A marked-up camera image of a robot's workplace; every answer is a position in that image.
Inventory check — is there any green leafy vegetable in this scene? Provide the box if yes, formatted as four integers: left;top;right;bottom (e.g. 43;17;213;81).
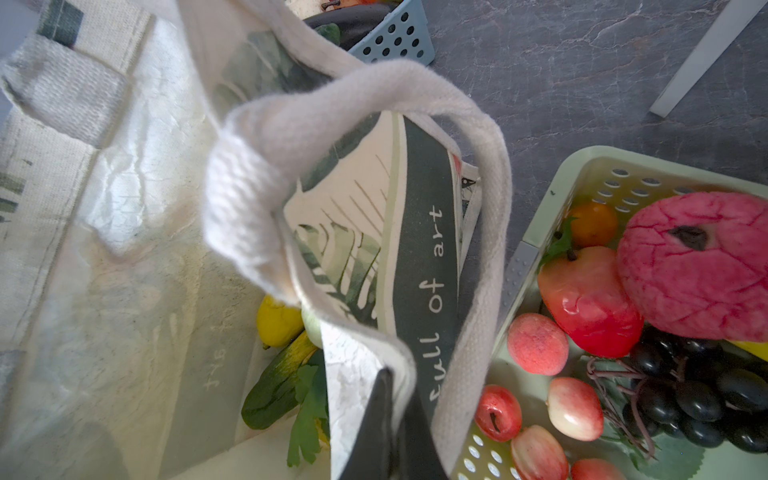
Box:
241;332;330;467

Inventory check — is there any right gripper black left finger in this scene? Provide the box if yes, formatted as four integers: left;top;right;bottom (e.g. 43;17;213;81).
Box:
340;369;393;480

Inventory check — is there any black grape bunch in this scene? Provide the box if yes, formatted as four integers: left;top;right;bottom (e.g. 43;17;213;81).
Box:
621;326;767;454

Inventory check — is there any pink wrinkled apple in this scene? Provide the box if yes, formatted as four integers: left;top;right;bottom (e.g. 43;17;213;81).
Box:
617;192;767;343

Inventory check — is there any blue plastic vegetable basket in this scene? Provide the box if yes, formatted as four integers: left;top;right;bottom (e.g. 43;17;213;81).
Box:
314;0;435;65

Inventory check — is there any white wooden two-tier shelf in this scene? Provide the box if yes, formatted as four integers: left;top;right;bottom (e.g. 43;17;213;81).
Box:
649;0;767;118

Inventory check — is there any small orange tangerine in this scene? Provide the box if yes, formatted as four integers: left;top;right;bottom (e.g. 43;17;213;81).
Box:
567;201;619;248

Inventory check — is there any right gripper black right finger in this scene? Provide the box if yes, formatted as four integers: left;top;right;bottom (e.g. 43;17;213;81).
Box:
397;393;448;480

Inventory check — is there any large red apple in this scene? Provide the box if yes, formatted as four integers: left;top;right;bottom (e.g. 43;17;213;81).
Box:
537;246;644;358

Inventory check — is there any dark purple eggplant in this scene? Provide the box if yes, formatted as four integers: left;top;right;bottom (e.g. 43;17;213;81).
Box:
304;2;397;50

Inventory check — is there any green plastic fruit basket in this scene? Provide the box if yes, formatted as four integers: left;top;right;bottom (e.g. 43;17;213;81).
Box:
488;146;767;479

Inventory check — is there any cream canvas grocery bag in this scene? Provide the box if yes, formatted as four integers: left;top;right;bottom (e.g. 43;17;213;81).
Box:
1;1;512;479

